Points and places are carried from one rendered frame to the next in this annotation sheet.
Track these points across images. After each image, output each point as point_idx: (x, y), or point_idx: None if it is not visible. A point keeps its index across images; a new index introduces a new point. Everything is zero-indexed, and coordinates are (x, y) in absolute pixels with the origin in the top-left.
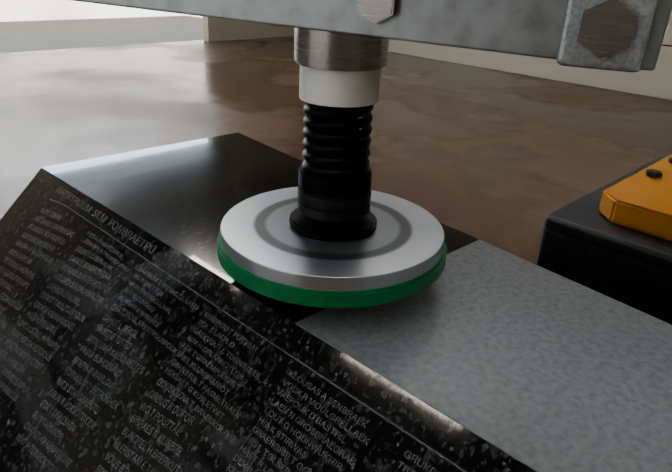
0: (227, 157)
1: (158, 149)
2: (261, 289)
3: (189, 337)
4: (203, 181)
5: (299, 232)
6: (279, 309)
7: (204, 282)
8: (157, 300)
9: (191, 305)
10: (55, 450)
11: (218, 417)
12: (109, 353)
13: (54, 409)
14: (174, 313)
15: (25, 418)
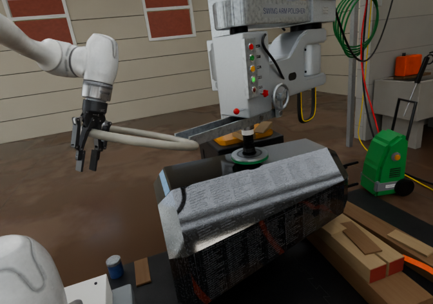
0: (183, 168)
1: (169, 176)
2: (261, 161)
3: (251, 179)
4: (198, 171)
5: (252, 154)
6: (258, 165)
7: (243, 172)
8: (240, 180)
9: (246, 176)
10: (251, 210)
11: (267, 181)
12: (241, 193)
13: (243, 207)
14: (245, 179)
15: (240, 214)
